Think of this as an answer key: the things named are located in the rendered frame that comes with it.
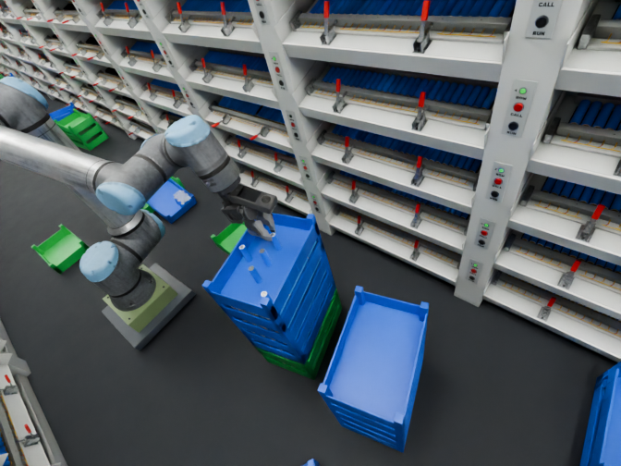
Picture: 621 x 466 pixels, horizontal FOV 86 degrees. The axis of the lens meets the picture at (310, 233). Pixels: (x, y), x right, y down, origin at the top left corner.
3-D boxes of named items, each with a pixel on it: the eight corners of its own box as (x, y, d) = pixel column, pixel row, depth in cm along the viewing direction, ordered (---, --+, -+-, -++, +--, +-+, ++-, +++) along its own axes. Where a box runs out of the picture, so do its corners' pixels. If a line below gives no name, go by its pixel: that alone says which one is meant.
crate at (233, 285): (276, 321, 84) (266, 305, 78) (213, 300, 92) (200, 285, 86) (320, 232, 100) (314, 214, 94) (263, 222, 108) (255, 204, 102)
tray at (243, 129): (297, 155, 134) (286, 140, 127) (210, 125, 167) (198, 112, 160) (323, 117, 138) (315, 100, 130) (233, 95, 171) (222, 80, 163)
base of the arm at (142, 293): (134, 317, 137) (120, 307, 130) (104, 301, 145) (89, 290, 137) (164, 280, 147) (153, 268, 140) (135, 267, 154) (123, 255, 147)
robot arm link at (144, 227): (127, 258, 146) (-48, 99, 92) (152, 228, 155) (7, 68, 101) (150, 264, 139) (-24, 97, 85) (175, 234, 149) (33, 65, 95)
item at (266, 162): (308, 190, 149) (295, 173, 138) (225, 157, 182) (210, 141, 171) (331, 155, 152) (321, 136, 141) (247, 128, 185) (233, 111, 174)
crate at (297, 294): (285, 334, 89) (276, 321, 84) (225, 313, 98) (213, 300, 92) (324, 248, 106) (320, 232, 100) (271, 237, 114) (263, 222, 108)
